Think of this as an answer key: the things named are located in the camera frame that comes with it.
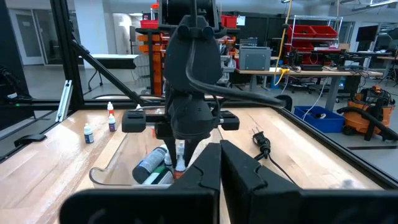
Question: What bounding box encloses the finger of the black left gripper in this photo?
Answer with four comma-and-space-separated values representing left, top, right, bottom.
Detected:
183, 138, 198, 169
164, 138, 178, 166

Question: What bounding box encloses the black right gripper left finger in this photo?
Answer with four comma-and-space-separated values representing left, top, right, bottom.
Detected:
58, 142, 223, 224

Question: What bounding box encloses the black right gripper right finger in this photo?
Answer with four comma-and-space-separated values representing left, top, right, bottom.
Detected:
220, 139, 398, 224

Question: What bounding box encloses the small red dropper bottle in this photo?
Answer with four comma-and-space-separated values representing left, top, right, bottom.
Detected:
174, 141, 187, 180

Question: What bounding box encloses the large black food coloring bottle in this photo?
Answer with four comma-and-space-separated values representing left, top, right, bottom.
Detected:
131, 146, 169, 185

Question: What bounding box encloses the large green food coloring bottle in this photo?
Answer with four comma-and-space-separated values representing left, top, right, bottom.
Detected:
142, 165, 175, 187

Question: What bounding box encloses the small dark purple dropper bottle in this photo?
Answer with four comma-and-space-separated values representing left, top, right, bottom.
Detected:
108, 113, 118, 133

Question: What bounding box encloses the small blue dropper bottle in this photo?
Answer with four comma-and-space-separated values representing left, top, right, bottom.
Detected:
83, 123, 95, 144

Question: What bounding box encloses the orange parts organizer rack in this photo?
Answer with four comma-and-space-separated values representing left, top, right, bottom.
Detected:
136, 30, 238, 96

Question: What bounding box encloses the red storage bin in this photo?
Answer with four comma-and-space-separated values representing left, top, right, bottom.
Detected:
221, 14, 239, 29
140, 19, 160, 30

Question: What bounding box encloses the clear plastic bin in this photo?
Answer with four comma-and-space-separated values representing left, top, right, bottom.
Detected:
88, 132, 218, 189

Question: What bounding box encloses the grey metal box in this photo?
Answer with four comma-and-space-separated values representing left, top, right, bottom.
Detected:
238, 45, 272, 72

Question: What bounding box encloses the blue plastic floor bin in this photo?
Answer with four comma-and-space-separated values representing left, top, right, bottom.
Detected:
293, 105, 346, 134

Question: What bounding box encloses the wooden workbench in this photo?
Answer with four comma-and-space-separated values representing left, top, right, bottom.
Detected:
234, 66, 384, 111

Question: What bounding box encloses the orange shop vacuum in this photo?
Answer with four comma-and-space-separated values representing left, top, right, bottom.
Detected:
336, 85, 398, 142

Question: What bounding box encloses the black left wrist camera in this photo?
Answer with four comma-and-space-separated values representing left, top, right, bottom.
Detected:
169, 93, 220, 141

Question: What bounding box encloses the black left camera cable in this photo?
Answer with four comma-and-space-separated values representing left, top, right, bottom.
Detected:
185, 40, 285, 108

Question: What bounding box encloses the black lamp power cord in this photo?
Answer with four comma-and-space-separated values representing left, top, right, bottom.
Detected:
252, 130, 300, 185

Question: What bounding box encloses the yellow hanging cable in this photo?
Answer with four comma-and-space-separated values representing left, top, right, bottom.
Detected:
273, 0, 294, 86

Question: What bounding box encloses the white cable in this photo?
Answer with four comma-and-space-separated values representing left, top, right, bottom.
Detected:
301, 77, 331, 121

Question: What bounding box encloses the wire shelf with red bins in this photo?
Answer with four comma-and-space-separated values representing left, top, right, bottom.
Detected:
285, 14, 343, 67

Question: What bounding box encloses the silver aluminium bracket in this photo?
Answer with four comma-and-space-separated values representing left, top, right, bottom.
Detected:
55, 79, 74, 123

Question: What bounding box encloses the black metal rig frame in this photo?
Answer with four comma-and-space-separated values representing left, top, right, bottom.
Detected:
0, 0, 398, 189

